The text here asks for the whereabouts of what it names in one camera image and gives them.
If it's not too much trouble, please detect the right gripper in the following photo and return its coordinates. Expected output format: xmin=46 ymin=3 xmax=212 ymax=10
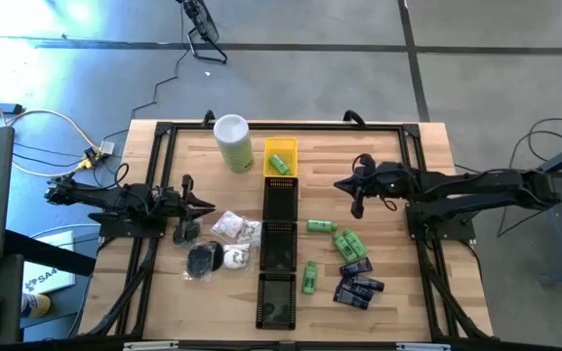
xmin=333 ymin=153 xmax=390 ymax=219

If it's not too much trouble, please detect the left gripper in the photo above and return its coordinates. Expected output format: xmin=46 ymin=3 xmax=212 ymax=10
xmin=157 ymin=174 xmax=217 ymax=241

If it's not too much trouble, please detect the clear bag with black mesh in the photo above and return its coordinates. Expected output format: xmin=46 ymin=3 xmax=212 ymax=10
xmin=172 ymin=218 xmax=203 ymax=247

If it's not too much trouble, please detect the green Pert shampoo bottle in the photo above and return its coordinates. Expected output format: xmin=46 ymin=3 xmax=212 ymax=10
xmin=301 ymin=260 xmax=319 ymax=295
xmin=305 ymin=218 xmax=339 ymax=234
xmin=332 ymin=232 xmax=359 ymax=264
xmin=267 ymin=153 xmax=292 ymax=176
xmin=341 ymin=228 xmax=369 ymax=259

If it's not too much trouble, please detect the clear bag with black disc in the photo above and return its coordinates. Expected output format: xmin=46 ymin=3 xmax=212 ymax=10
xmin=181 ymin=242 xmax=214 ymax=283
xmin=207 ymin=241 xmax=224 ymax=273

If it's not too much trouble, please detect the white round vanity pack bag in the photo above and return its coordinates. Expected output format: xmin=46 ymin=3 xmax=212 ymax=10
xmin=221 ymin=242 xmax=252 ymax=271

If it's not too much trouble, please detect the green white wipes canister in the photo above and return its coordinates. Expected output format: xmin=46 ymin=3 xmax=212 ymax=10
xmin=212 ymin=113 xmax=256 ymax=175

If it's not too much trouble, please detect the black plastic basket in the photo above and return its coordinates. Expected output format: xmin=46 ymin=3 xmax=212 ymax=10
xmin=259 ymin=221 xmax=300 ymax=273
xmin=262 ymin=175 xmax=300 ymax=223
xmin=255 ymin=271 xmax=298 ymax=332

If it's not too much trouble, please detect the yellow plastic basket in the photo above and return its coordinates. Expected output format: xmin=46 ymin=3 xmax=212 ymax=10
xmin=262 ymin=136 xmax=300 ymax=178

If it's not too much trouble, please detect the white cardboard box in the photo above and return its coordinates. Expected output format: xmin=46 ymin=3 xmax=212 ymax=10
xmin=20 ymin=230 xmax=77 ymax=295

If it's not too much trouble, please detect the black floor fan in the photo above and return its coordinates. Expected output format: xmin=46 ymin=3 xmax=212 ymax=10
xmin=176 ymin=0 xmax=229 ymax=65

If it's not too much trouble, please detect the black desk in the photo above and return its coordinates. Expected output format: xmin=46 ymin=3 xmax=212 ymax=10
xmin=0 ymin=228 xmax=98 ymax=345

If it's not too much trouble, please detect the black aluminium table frame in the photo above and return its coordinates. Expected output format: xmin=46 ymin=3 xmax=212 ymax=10
xmin=80 ymin=120 xmax=492 ymax=342

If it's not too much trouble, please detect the black fan cable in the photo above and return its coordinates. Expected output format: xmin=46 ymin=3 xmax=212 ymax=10
xmin=100 ymin=4 xmax=187 ymax=143

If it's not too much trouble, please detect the white bracket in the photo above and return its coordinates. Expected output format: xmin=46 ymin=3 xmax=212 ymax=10
xmin=396 ymin=342 xmax=452 ymax=351
xmin=123 ymin=340 xmax=180 ymax=351

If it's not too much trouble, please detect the cream cable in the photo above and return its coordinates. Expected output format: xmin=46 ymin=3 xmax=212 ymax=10
xmin=0 ymin=80 xmax=102 ymax=179

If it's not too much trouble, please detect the black floor cable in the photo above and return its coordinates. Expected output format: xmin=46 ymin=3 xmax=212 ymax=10
xmin=527 ymin=115 xmax=562 ymax=165

